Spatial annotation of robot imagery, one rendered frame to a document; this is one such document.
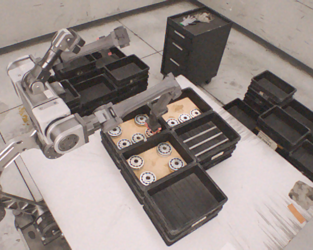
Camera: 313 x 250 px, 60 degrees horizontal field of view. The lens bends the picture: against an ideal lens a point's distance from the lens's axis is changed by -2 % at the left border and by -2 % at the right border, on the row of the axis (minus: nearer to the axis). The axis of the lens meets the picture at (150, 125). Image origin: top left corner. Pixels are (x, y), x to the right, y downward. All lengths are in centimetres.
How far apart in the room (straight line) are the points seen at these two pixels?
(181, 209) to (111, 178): 53
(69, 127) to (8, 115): 237
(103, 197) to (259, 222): 101
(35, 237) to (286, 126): 238
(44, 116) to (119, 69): 199
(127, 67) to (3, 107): 152
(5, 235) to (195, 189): 165
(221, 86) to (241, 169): 193
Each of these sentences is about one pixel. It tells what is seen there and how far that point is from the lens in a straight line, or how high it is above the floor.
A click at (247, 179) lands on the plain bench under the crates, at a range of 209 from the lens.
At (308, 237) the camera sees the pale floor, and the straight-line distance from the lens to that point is 296.
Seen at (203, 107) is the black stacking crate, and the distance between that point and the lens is 218.
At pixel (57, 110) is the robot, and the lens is 118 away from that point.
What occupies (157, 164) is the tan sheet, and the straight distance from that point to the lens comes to 183.
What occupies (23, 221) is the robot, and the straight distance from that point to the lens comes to 236.
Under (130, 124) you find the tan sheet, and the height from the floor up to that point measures 83.
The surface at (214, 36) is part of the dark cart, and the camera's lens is 325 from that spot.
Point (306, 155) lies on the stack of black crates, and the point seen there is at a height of 38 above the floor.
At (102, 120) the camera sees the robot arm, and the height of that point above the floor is 147.
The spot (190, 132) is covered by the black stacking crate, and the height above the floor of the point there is 83.
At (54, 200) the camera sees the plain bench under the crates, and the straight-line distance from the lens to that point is 189.
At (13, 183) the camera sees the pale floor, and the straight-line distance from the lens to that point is 289.
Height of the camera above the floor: 235
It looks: 49 degrees down
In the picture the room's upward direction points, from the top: 7 degrees clockwise
